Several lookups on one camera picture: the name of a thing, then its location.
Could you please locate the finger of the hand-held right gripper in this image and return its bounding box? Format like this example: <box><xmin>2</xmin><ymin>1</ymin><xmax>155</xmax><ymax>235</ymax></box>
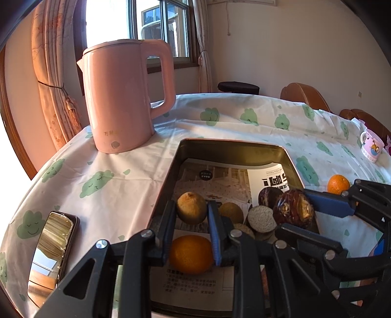
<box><xmin>304</xmin><ymin>180</ymin><xmax>391</xmax><ymax>228</ymax></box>
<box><xmin>275</xmin><ymin>223</ymin><xmax>349</xmax><ymax>286</ymax></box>

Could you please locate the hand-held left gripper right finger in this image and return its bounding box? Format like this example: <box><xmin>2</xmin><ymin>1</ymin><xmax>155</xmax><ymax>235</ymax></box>
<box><xmin>208</xmin><ymin>201</ymin><xmax>346</xmax><ymax>318</ymax></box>

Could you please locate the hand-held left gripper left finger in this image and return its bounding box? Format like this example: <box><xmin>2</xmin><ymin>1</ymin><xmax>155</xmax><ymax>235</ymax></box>
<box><xmin>41</xmin><ymin>200</ymin><xmax>177</xmax><ymax>318</ymax></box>

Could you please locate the small orange mandarin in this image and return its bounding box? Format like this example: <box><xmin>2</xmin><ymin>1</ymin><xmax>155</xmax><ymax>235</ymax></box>
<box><xmin>169</xmin><ymin>235</ymin><xmax>214</xmax><ymax>275</ymax></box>

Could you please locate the wrinkled brown date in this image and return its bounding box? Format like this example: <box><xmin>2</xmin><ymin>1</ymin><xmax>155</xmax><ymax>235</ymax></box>
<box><xmin>273</xmin><ymin>189</ymin><xmax>315</xmax><ymax>228</ymax></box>

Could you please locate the pink metal tin box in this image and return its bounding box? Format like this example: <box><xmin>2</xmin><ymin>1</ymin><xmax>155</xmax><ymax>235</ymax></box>
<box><xmin>146</xmin><ymin>139</ymin><xmax>321</xmax><ymax>317</ymax></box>

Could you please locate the large orange mandarin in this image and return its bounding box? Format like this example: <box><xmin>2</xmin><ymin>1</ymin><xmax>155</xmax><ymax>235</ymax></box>
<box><xmin>327</xmin><ymin>174</ymin><xmax>351</xmax><ymax>195</ymax></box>

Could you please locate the yellow-brown round fruit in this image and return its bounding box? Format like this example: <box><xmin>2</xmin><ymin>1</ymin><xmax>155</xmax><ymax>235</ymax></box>
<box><xmin>218</xmin><ymin>202</ymin><xmax>245</xmax><ymax>225</ymax></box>
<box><xmin>176</xmin><ymin>192</ymin><xmax>208</xmax><ymax>225</ymax></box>

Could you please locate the printed paper leaflet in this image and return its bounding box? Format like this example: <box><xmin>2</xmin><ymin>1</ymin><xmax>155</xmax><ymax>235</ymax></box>
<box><xmin>151</xmin><ymin>159</ymin><xmax>254</xmax><ymax>309</ymax></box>

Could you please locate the white booklet black lettering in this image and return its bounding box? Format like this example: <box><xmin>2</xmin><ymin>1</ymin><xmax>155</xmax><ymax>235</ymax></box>
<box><xmin>247</xmin><ymin>163</ymin><xmax>289</xmax><ymax>208</ymax></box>

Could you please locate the pink cartoon mug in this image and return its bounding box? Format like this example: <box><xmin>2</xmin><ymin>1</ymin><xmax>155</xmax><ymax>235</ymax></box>
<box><xmin>360</xmin><ymin>128</ymin><xmax>386</xmax><ymax>164</ymax></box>

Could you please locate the brown leather sofa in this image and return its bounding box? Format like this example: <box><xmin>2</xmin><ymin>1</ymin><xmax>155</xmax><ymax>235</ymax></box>
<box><xmin>339</xmin><ymin>108</ymin><xmax>391</xmax><ymax>144</ymax></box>

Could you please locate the brown leather chair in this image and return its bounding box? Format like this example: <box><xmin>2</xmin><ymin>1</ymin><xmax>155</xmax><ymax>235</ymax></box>
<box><xmin>280</xmin><ymin>82</ymin><xmax>332</xmax><ymax>114</ymax></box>

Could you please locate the black smartphone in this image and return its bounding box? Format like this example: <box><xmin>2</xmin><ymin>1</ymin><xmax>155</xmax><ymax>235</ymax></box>
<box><xmin>27</xmin><ymin>211</ymin><xmax>80</xmax><ymax>308</ymax></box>

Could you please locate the dark round stool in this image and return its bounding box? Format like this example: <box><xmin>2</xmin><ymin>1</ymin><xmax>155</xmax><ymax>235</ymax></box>
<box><xmin>217</xmin><ymin>81</ymin><xmax>260</xmax><ymax>96</ymax></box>

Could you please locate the pink electric kettle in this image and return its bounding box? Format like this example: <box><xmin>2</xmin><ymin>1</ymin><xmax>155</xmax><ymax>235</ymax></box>
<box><xmin>76</xmin><ymin>39</ymin><xmax>177</xmax><ymax>153</ymax></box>

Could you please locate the beige tied curtain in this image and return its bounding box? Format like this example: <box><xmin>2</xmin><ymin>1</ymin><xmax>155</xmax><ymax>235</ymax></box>
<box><xmin>194</xmin><ymin>0</ymin><xmax>213</xmax><ymax>94</ymax></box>

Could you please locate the white air conditioner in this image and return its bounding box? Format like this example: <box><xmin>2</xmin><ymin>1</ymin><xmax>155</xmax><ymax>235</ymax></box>
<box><xmin>208</xmin><ymin>0</ymin><xmax>277</xmax><ymax>6</ymax></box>

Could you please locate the brown-framed window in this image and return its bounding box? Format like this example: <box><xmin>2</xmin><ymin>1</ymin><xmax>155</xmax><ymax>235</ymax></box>
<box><xmin>73</xmin><ymin>0</ymin><xmax>202</xmax><ymax>74</ymax></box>

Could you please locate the brown wooden frame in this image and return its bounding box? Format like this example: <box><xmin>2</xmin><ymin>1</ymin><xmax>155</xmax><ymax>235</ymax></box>
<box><xmin>0</xmin><ymin>46</ymin><xmax>37</xmax><ymax>181</ymax></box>

